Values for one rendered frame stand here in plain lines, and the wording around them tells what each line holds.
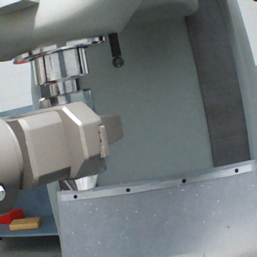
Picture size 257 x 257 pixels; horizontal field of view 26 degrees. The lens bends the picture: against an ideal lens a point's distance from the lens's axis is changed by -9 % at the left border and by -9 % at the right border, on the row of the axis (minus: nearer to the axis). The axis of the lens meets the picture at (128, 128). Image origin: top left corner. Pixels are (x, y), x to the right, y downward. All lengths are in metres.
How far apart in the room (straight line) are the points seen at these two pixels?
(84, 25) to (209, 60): 0.44
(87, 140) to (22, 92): 4.60
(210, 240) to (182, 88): 0.23
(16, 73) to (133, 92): 4.19
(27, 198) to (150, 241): 4.32
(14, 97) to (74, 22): 4.64
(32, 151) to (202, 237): 0.47
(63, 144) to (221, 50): 0.46
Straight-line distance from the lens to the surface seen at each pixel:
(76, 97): 0.47
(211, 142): 0.85
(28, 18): 0.41
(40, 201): 5.10
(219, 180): 0.85
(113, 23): 0.45
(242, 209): 0.83
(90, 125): 0.42
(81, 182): 0.48
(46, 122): 0.41
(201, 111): 0.85
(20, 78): 5.01
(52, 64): 0.47
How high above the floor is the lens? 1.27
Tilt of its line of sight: 5 degrees down
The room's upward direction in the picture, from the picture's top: 11 degrees counter-clockwise
